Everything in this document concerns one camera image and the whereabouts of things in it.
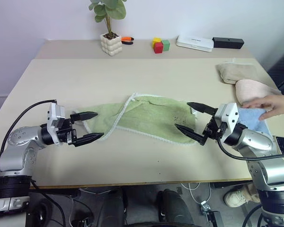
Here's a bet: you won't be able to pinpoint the pink towel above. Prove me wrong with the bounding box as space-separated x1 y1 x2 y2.
235 79 281 106

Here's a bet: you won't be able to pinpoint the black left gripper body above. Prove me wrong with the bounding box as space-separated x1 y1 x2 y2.
56 117 78 146

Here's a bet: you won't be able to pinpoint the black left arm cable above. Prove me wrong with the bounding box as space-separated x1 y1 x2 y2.
0 99 58 157

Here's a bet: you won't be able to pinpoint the beige towel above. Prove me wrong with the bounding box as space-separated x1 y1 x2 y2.
215 58 283 96

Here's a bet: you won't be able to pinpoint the orange and black pliers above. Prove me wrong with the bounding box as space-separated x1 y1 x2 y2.
120 36 135 45

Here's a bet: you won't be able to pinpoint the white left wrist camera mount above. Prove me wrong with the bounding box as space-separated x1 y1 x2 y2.
46 102 67 133

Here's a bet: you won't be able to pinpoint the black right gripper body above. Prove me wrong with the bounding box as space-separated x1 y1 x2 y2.
199 115 227 146

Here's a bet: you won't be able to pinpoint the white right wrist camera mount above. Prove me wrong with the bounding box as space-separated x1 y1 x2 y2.
214 102 240 133

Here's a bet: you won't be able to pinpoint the white flat box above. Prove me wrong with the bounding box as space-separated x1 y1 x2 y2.
176 35 215 53

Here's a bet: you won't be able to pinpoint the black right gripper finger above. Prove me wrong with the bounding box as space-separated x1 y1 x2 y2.
174 123 204 144
186 102 219 115

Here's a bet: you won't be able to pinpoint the black rectangular box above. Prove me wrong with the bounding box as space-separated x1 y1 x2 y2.
212 37 245 50

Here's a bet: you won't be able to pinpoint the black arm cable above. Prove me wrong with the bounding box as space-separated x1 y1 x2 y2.
0 99 58 157
216 138 284 162

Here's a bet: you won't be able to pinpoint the metal table clamp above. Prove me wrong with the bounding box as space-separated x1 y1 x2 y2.
199 200 222 224

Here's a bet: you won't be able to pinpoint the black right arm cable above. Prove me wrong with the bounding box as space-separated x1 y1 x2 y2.
216 138 284 162

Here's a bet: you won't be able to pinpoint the green cube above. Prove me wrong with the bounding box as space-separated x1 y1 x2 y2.
161 39 171 52

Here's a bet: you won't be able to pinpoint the green plant in white pot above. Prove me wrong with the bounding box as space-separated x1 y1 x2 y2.
89 0 127 57

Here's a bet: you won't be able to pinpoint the person's bare hand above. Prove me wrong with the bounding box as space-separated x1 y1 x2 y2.
241 94 284 121

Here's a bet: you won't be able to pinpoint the blue towel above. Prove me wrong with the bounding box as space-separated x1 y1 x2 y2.
237 107 274 140

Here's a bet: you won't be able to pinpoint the white sneaker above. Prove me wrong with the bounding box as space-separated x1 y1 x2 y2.
223 188 250 208

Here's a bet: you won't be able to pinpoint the thin white cable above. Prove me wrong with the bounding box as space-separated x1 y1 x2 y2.
181 182 213 207

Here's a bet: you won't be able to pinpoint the green towel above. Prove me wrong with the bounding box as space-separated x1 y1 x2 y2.
72 92 197 146

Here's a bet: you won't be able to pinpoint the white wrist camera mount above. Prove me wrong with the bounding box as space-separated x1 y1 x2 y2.
214 102 240 133
46 102 67 133

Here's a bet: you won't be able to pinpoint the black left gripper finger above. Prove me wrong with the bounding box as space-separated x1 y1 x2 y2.
73 132 105 147
70 111 99 122

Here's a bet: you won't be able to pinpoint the dark rounded shape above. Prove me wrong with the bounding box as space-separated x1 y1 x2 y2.
156 188 195 227

